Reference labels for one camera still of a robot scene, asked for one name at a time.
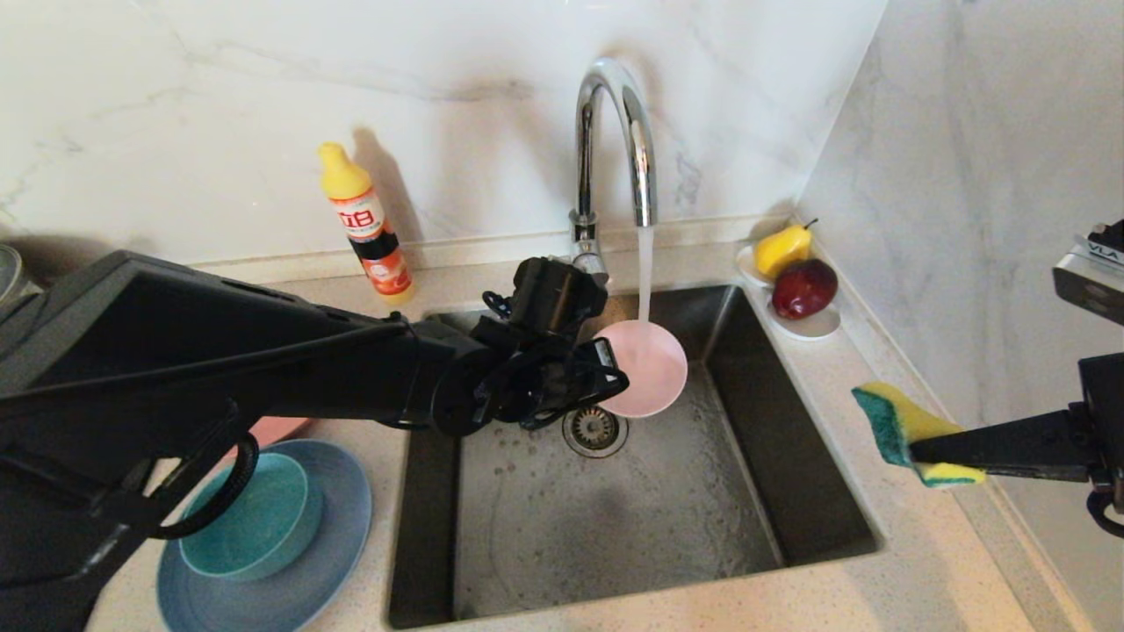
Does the stainless steel sink basin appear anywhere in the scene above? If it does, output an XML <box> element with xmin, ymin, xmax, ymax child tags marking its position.
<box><xmin>389</xmin><ymin>284</ymin><xmax>881</xmax><ymax>628</ymax></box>

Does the yellow-capped orange dish soap bottle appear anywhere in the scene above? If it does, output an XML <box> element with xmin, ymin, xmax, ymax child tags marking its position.
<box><xmin>318</xmin><ymin>142</ymin><xmax>415</xmax><ymax>305</ymax></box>

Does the yellow sponge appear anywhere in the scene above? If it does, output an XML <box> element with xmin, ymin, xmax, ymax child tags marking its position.
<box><xmin>852</xmin><ymin>382</ymin><xmax>987</xmax><ymax>488</ymax></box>

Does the round metal drain strainer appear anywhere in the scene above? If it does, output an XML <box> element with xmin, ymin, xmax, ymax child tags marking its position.
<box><xmin>562</xmin><ymin>406</ymin><xmax>629</xmax><ymax>459</ymax></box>

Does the blue plate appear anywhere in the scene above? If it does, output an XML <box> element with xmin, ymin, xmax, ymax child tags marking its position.
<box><xmin>156</xmin><ymin>439</ymin><xmax>373</xmax><ymax>632</ymax></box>

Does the steel cooking pot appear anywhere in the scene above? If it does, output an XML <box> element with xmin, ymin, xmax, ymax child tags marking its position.
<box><xmin>0</xmin><ymin>246</ymin><xmax>40</xmax><ymax>304</ymax></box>

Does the light pink bowl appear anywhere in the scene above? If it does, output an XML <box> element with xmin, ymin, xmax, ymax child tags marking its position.
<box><xmin>595</xmin><ymin>320</ymin><xmax>688</xmax><ymax>419</ymax></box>

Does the salmon pink plate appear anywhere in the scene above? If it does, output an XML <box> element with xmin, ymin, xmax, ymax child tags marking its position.
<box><xmin>237</xmin><ymin>417</ymin><xmax>313</xmax><ymax>449</ymax></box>

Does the small white dish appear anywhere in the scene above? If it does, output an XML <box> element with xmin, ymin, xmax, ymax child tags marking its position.
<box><xmin>734</xmin><ymin>244</ymin><xmax>775</xmax><ymax>289</ymax></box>
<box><xmin>766</xmin><ymin>297</ymin><xmax>840</xmax><ymax>341</ymax></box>

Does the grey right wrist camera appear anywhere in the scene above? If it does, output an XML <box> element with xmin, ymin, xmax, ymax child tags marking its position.
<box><xmin>1052</xmin><ymin>219</ymin><xmax>1124</xmax><ymax>327</ymax></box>

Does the yellow pear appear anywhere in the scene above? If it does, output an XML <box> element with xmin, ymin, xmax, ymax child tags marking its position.
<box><xmin>753</xmin><ymin>219</ymin><xmax>817</xmax><ymax>281</ymax></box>

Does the chrome gooseneck faucet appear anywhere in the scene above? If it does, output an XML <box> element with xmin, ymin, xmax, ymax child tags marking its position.
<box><xmin>562</xmin><ymin>58</ymin><xmax>659</xmax><ymax>282</ymax></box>

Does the teal bowl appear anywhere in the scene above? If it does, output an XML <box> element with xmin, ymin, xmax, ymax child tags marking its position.
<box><xmin>179</xmin><ymin>453</ymin><xmax>324</xmax><ymax>582</ymax></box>

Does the dark red apple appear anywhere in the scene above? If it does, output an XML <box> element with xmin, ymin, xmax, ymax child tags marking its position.
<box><xmin>770</xmin><ymin>258</ymin><xmax>838</xmax><ymax>320</ymax></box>

